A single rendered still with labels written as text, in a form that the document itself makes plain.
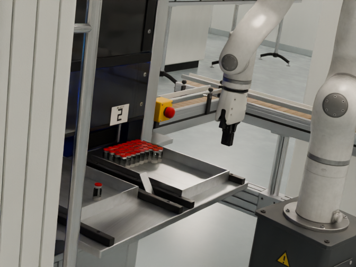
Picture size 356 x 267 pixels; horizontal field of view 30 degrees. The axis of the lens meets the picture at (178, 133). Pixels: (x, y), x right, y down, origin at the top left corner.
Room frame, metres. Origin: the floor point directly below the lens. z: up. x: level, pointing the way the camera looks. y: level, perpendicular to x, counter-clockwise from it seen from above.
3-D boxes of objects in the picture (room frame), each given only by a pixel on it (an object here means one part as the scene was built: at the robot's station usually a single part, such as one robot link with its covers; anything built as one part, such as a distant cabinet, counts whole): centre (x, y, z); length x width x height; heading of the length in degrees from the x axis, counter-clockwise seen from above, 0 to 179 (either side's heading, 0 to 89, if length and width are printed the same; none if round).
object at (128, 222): (1.79, 0.15, 0.87); 0.70 x 0.48 x 0.02; 147
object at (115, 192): (1.69, 0.30, 0.90); 0.34 x 0.26 x 0.04; 57
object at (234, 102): (1.88, -0.15, 1.14); 0.10 x 0.08 x 0.11; 147
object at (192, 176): (1.92, 0.04, 0.90); 0.34 x 0.26 x 0.04; 57
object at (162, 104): (2.25, 0.08, 1.00); 0.08 x 0.07 x 0.07; 57
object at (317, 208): (1.79, -0.43, 0.95); 0.19 x 0.19 x 0.18
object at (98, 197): (1.65, 0.19, 0.90); 0.02 x 0.02 x 0.04
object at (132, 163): (1.97, 0.11, 0.90); 0.18 x 0.02 x 0.05; 147
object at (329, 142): (1.76, -0.42, 1.16); 0.19 x 0.12 x 0.24; 161
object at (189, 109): (2.56, 0.04, 0.92); 0.69 x 0.16 x 0.16; 147
